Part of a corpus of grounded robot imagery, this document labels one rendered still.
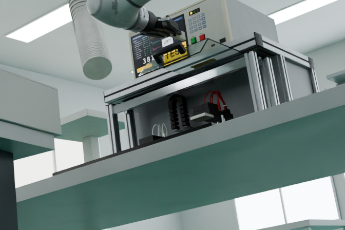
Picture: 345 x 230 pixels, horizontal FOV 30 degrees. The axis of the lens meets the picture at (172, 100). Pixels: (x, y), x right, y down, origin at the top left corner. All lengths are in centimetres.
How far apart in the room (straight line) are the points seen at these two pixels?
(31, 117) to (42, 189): 63
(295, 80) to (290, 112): 74
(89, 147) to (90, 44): 60
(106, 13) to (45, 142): 51
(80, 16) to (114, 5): 186
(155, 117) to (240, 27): 49
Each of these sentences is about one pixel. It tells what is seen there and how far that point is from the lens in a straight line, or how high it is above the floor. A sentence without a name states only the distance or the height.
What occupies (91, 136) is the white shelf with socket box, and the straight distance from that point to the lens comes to 333.
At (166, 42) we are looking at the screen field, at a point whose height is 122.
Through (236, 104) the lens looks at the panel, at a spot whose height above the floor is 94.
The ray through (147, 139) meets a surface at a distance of 224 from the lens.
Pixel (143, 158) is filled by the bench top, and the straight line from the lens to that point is 185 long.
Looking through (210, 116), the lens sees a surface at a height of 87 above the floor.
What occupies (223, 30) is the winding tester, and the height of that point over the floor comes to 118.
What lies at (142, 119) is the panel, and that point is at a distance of 254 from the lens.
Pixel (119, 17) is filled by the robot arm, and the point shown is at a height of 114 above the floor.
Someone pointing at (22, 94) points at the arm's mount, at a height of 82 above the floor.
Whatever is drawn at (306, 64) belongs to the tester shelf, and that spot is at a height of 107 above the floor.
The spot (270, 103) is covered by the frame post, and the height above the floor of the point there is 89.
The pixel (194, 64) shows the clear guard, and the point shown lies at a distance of 217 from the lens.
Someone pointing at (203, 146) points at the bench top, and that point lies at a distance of 173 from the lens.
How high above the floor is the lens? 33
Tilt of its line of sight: 17 degrees up
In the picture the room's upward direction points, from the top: 8 degrees counter-clockwise
